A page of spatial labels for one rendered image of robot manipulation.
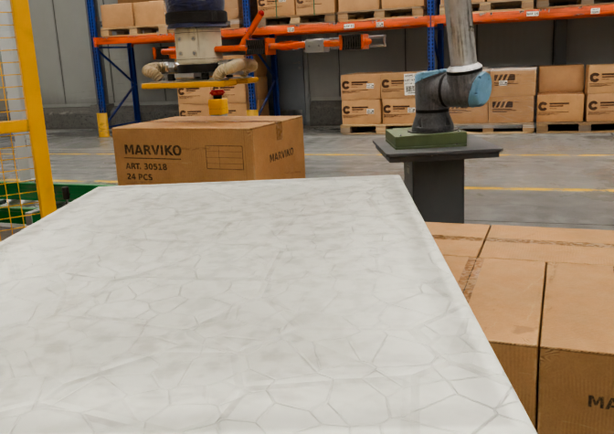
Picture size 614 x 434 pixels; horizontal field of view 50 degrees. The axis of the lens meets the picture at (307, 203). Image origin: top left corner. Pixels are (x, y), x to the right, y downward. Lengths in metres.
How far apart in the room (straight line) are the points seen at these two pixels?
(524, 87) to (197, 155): 7.31
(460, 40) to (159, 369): 2.61
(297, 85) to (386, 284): 10.80
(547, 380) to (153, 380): 1.28
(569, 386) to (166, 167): 1.53
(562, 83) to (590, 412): 8.43
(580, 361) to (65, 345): 1.26
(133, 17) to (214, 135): 8.91
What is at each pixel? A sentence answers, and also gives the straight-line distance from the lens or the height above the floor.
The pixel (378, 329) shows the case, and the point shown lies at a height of 1.02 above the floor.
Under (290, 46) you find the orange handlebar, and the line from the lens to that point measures 2.35.
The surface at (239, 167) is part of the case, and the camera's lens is 2.26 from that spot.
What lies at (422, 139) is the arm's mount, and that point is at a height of 0.79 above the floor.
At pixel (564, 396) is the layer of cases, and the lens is 1.58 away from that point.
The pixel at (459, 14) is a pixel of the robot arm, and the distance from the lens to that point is 2.87.
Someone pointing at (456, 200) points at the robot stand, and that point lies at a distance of 3.05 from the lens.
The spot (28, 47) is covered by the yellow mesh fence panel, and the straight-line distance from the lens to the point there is 2.42.
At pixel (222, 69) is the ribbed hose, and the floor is 1.14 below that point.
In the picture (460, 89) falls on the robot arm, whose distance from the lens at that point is 2.91.
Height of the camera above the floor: 1.18
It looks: 13 degrees down
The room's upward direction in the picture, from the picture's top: 3 degrees counter-clockwise
